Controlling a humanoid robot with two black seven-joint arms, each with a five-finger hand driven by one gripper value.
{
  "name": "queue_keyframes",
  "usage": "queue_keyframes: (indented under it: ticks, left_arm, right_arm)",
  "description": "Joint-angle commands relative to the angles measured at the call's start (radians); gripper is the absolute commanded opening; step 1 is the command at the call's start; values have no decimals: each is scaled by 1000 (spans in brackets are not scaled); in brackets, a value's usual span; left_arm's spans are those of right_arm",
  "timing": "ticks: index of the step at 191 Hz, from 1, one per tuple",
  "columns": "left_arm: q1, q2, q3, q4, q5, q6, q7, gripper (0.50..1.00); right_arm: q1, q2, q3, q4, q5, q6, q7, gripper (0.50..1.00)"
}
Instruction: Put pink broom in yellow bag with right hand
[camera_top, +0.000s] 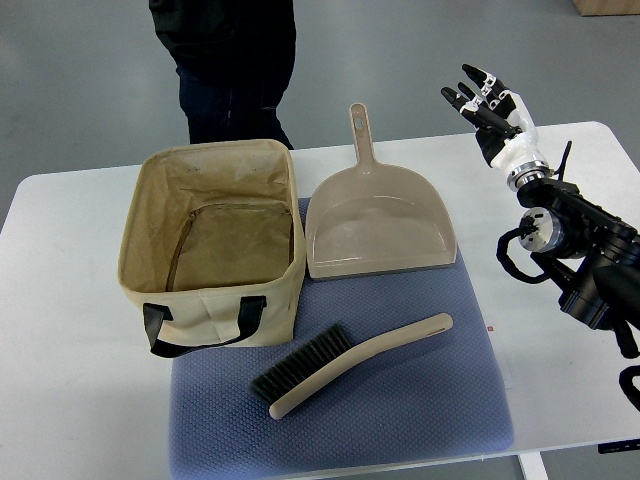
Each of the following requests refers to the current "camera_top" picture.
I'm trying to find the blue mesh cushion mat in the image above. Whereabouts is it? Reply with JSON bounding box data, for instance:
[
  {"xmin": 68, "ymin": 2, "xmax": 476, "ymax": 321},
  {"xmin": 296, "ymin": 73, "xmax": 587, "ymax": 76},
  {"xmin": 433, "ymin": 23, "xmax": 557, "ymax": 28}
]
[{"xmin": 169, "ymin": 259, "xmax": 514, "ymax": 479}]

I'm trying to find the pink dustpan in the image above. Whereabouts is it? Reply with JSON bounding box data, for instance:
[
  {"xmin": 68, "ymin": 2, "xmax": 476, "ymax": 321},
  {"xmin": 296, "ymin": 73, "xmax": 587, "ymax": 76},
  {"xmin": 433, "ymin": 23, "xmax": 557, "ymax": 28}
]
[{"xmin": 305, "ymin": 103, "xmax": 458, "ymax": 280}]

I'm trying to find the pink hand broom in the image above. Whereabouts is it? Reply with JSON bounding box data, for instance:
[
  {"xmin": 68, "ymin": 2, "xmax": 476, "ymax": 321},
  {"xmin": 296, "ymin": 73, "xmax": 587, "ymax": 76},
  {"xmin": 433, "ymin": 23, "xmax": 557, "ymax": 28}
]
[{"xmin": 250, "ymin": 313, "xmax": 453, "ymax": 420}]

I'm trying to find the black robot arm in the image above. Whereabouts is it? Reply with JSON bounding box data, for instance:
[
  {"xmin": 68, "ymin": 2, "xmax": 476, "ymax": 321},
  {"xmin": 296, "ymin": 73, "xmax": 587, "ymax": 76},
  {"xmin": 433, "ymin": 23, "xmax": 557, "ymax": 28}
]
[{"xmin": 496, "ymin": 162, "xmax": 639, "ymax": 359}]

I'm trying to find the cardboard box corner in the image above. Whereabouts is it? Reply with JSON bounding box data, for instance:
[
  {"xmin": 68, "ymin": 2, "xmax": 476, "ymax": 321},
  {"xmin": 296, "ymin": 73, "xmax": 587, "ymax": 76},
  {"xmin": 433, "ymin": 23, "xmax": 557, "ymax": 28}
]
[{"xmin": 573, "ymin": 0, "xmax": 639, "ymax": 16}]

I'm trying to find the yellow fabric bag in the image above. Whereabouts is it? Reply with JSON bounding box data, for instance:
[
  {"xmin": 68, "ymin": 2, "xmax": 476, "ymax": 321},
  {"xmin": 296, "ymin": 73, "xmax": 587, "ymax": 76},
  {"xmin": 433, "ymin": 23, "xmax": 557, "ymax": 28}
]
[{"xmin": 118, "ymin": 140, "xmax": 306, "ymax": 358}]

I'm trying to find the person in dark clothes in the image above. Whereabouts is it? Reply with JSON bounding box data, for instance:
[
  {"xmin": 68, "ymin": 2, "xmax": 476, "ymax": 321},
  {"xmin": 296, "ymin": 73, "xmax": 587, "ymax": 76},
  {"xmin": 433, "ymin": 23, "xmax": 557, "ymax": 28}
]
[{"xmin": 148, "ymin": 0, "xmax": 296, "ymax": 146}]

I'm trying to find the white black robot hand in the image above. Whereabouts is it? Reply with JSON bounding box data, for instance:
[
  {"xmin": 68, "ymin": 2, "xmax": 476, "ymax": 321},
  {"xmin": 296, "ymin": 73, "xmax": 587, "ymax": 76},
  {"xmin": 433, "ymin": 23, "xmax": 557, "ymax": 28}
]
[{"xmin": 441, "ymin": 64, "xmax": 551, "ymax": 191}]

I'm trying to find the black table control panel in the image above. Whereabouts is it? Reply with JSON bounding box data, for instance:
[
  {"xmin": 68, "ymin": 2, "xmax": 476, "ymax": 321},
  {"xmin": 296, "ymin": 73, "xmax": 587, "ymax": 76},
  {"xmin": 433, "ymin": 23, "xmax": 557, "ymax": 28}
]
[{"xmin": 597, "ymin": 439, "xmax": 640, "ymax": 454}]

